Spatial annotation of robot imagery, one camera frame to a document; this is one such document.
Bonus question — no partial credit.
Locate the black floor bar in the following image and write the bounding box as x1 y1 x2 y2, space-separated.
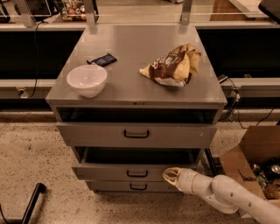
205 148 218 177
0 182 47 224

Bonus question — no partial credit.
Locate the grey drawer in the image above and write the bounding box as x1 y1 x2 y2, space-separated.
73 147 202 181
57 122 216 148
86 181 179 193

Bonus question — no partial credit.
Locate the grey top drawer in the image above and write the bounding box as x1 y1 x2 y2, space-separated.
57 122 216 148

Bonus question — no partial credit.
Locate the grey metal drawer cabinet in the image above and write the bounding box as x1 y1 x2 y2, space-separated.
45 24 228 193

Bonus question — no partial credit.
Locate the black monitor top right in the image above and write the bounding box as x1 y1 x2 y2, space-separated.
258 0 280 25

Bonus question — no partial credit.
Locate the cardboard box with cans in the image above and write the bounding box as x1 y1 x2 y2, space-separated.
220 125 280 207

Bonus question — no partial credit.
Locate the brown yellow chip bag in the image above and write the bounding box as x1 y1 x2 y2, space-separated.
139 43 201 88

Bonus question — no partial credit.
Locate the snack basket on counter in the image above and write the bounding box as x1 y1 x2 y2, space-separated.
61 0 87 21

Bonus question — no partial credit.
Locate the white bowl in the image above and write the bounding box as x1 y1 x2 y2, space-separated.
66 65 108 98

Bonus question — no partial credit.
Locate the black floor bar left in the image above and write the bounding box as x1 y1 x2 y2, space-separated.
0 182 47 224

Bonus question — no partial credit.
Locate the dark blue snack bar wrapper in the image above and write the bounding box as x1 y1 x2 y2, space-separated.
87 53 117 67

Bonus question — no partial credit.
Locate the grey bottom drawer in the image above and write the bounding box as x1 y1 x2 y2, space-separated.
86 181 179 193

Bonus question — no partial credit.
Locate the black power cable left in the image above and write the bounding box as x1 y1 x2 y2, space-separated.
27 20 47 99

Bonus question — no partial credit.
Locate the black cables right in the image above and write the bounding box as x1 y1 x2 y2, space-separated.
217 73 277 130

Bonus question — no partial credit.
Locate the black floor bar right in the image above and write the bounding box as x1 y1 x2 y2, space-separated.
205 148 218 177

